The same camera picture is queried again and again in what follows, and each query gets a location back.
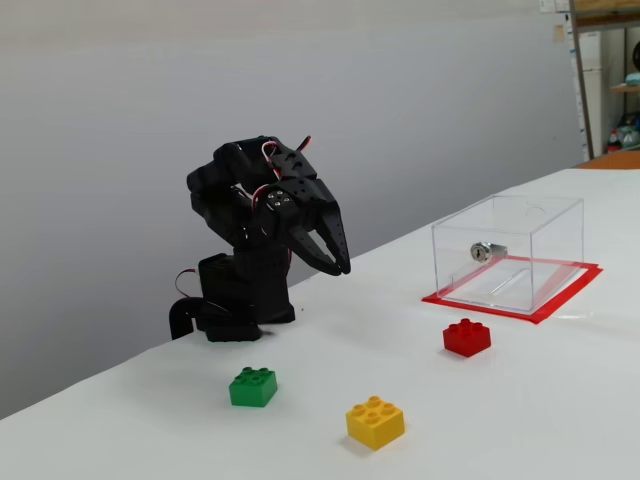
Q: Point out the transparent acrylic box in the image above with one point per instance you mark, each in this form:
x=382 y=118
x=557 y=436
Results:
x=505 y=240

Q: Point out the brown wooden tabletop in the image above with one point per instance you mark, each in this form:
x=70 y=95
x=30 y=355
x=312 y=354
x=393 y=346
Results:
x=615 y=160

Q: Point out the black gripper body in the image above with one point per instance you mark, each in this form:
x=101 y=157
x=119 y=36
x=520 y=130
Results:
x=311 y=196

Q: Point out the red tape square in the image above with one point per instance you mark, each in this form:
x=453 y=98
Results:
x=565 y=295

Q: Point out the silver box lock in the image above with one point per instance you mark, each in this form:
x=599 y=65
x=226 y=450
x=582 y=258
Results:
x=482 y=251

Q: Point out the metal shelf rack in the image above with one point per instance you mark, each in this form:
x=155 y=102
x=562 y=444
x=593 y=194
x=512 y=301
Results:
x=581 y=75

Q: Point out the teal object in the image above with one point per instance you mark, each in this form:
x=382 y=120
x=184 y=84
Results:
x=633 y=80

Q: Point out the green lego brick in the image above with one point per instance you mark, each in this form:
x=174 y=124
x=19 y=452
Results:
x=252 y=392

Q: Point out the yellow lego brick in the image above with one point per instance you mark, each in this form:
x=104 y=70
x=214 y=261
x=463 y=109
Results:
x=375 y=430

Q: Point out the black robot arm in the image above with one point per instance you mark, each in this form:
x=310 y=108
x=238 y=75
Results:
x=240 y=280

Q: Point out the small beige paper tag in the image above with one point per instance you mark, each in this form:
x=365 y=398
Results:
x=558 y=33

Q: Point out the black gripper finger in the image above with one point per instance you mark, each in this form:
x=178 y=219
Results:
x=336 y=235
x=295 y=230

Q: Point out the bottle with red label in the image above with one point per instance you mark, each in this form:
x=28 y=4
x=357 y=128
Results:
x=614 y=142

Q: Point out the red lego brick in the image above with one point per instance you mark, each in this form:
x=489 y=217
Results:
x=467 y=341

